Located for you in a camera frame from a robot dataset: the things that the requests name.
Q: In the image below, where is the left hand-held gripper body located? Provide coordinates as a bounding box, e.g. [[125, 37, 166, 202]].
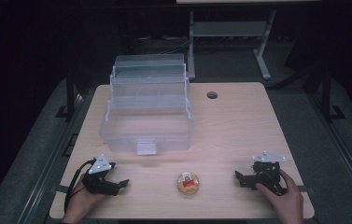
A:
[[81, 153, 121, 197]]

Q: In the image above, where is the white metal desk frame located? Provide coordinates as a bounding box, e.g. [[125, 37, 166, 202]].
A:
[[187, 8, 278, 80]]

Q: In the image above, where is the floor cable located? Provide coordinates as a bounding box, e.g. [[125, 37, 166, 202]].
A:
[[159, 36, 193, 55]]

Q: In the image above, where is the round clear snack container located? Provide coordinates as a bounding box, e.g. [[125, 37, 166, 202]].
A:
[[176, 171, 201, 197]]

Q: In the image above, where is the grey metal floor rail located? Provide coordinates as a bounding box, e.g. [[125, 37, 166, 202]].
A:
[[307, 92, 352, 216], [16, 92, 86, 224]]

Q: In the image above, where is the clear plastic tiered storage box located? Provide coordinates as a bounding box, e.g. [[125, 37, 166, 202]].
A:
[[99, 53, 195, 156]]

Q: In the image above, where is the person's right hand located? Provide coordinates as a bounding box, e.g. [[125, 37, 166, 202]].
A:
[[255, 169, 305, 224]]

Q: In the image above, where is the person's left hand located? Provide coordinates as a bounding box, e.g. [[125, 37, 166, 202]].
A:
[[61, 177, 104, 224]]

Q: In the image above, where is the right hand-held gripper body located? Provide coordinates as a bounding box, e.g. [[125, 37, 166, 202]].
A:
[[242, 150, 289, 196]]

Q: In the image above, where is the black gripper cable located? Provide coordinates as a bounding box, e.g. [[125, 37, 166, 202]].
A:
[[63, 159, 96, 213]]

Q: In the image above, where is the black metal stand post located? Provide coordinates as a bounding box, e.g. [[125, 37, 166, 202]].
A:
[[55, 70, 78, 119], [319, 69, 346, 121]]

